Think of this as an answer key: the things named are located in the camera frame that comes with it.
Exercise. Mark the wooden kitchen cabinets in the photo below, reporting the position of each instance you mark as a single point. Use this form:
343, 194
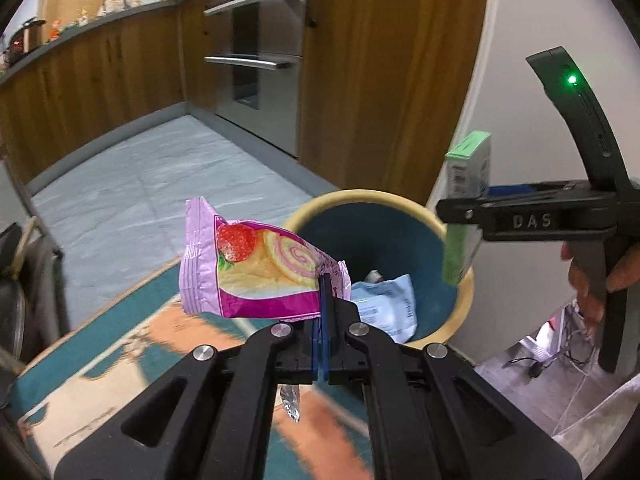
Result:
362, 93

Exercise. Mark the teal orange patterned cushion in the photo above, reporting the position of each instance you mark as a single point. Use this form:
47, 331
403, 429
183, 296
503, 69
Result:
83, 380

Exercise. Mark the stainless steel built-in oven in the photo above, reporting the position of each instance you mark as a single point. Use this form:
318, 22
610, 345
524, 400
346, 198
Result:
255, 57

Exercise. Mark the stainless steel shelf rack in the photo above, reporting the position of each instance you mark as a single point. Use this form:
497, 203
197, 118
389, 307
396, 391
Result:
31, 257

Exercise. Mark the white wet wipes pack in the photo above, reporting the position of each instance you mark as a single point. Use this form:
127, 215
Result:
389, 306

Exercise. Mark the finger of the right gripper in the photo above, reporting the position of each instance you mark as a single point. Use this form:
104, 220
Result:
465, 211
509, 190

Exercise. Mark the person right hand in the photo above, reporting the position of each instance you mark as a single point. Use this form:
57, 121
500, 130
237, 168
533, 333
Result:
625, 274

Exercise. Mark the teal trash bin yellow rim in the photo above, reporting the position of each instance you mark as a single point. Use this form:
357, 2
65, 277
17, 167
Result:
374, 230

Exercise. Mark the silver blister pack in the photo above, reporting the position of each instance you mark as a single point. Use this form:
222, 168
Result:
290, 401

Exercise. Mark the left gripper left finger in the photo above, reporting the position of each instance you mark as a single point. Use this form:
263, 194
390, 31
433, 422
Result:
208, 417

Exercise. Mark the pink snack wrapper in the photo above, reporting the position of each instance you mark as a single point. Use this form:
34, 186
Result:
249, 269

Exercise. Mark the green white small box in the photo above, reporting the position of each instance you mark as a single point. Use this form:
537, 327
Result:
467, 180

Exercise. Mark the white refrigerator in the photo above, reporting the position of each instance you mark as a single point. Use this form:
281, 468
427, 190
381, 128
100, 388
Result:
519, 286

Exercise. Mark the rice cooker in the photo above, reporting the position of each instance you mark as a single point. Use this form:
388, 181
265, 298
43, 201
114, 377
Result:
27, 39

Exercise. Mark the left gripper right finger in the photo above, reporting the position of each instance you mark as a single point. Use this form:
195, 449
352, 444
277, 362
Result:
429, 414

